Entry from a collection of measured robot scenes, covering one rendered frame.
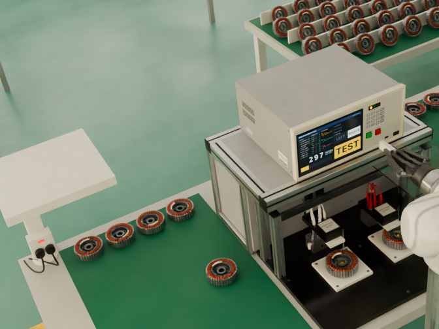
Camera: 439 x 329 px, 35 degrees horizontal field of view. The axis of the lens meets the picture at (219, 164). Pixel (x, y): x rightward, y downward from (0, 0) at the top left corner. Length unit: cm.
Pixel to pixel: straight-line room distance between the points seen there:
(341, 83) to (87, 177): 91
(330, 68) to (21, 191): 113
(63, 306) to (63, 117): 268
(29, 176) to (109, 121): 253
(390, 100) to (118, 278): 115
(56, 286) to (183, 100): 258
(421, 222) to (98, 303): 138
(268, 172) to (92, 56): 364
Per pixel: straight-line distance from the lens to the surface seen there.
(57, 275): 266
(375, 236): 256
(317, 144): 223
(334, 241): 239
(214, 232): 266
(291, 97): 231
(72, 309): 252
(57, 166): 239
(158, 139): 457
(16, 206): 227
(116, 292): 252
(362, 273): 243
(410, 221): 147
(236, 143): 247
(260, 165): 235
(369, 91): 233
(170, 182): 417
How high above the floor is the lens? 253
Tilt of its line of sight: 37 degrees down
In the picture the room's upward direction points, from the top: 8 degrees counter-clockwise
